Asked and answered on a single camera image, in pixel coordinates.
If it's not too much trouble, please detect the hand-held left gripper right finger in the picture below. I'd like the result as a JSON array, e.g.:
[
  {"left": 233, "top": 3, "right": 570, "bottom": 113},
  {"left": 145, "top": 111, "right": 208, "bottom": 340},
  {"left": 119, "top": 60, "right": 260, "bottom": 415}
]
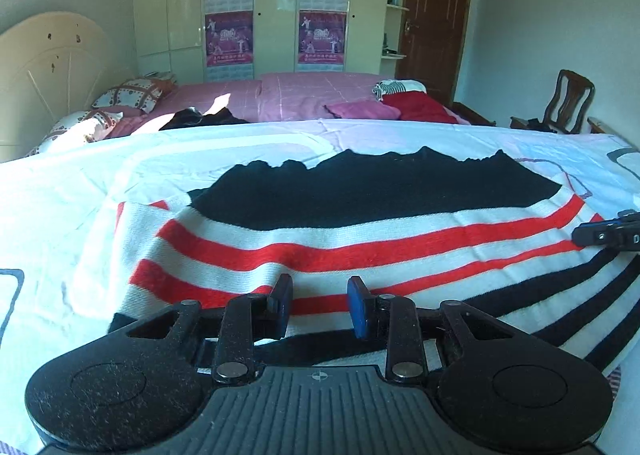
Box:
[{"left": 347, "top": 276, "right": 521, "bottom": 383}]

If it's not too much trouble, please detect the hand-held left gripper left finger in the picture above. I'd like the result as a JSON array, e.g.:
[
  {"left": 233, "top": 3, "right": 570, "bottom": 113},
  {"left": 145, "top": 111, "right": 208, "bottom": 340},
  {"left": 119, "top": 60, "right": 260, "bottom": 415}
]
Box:
[{"left": 125, "top": 273, "right": 294, "bottom": 383}]

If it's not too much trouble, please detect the striped knit sweater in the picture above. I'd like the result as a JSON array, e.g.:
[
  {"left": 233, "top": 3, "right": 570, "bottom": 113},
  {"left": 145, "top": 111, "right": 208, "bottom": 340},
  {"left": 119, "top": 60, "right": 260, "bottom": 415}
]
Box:
[{"left": 107, "top": 146, "right": 640, "bottom": 377}]

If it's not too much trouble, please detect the wooden chair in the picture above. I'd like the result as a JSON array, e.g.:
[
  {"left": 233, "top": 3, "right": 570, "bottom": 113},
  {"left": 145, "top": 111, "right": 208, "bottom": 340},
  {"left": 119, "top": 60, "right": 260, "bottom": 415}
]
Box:
[{"left": 509, "top": 68, "right": 596, "bottom": 135}]

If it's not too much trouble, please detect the pink cushion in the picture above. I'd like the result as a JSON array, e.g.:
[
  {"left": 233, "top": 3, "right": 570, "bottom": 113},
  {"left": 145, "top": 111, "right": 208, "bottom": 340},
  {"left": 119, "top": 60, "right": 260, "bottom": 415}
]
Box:
[{"left": 324, "top": 100, "right": 402, "bottom": 122}]

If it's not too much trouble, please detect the dark cloth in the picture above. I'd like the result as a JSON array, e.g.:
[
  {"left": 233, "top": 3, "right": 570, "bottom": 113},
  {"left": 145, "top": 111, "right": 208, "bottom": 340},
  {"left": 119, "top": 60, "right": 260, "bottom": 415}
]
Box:
[{"left": 159, "top": 107, "right": 251, "bottom": 131}]

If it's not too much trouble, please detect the pink bed sheet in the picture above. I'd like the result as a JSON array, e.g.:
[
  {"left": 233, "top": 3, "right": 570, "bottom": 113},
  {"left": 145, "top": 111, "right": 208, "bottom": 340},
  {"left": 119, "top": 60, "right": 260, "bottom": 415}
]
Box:
[{"left": 107, "top": 72, "right": 453, "bottom": 137}]

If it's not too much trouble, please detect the red cloth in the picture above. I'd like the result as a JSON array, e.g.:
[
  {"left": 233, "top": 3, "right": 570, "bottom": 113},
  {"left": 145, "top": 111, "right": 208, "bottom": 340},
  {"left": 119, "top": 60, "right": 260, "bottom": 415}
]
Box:
[{"left": 382, "top": 90, "right": 459, "bottom": 125}]

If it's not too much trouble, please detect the striped folded cloth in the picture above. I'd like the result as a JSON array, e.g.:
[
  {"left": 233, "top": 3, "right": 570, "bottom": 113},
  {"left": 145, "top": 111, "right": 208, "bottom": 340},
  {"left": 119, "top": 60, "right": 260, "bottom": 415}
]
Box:
[{"left": 371, "top": 80, "right": 427, "bottom": 102}]

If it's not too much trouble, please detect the patterned white bed blanket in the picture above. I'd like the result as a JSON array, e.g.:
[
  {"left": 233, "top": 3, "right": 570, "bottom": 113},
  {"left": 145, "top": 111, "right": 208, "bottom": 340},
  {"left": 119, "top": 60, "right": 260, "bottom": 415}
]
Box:
[{"left": 0, "top": 118, "right": 640, "bottom": 455}]

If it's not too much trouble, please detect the checked pillow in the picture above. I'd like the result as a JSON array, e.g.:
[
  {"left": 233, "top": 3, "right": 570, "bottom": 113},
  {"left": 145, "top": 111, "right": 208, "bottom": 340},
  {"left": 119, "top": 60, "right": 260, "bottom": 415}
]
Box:
[{"left": 91, "top": 78, "right": 179, "bottom": 115}]

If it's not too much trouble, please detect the brown wooden door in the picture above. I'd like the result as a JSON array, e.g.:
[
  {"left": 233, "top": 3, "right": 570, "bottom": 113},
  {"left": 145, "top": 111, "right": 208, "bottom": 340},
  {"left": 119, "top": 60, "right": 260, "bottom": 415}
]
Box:
[{"left": 394, "top": 0, "right": 475, "bottom": 109}]

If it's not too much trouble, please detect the floral white pillow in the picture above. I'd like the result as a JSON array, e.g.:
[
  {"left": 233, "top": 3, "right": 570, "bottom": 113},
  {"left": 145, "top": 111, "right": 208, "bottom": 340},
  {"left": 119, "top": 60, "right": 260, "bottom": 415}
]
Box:
[{"left": 24, "top": 110, "right": 124, "bottom": 159}]

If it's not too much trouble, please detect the cream wardrobe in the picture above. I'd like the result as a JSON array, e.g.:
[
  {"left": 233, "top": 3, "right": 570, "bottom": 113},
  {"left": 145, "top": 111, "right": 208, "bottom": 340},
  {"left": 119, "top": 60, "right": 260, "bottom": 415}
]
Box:
[{"left": 132, "top": 0, "right": 509, "bottom": 85}]

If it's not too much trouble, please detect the cream wooden headboard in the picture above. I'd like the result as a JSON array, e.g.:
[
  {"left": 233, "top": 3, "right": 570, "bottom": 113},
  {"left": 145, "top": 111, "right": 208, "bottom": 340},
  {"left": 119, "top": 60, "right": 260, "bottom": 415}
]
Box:
[{"left": 0, "top": 11, "right": 119, "bottom": 164}]

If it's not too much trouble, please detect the wooden bed frame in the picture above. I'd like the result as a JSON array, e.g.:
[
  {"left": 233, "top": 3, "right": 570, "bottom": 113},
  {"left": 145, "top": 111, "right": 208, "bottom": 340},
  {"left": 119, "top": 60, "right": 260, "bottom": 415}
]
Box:
[{"left": 451, "top": 102, "right": 497, "bottom": 127}]

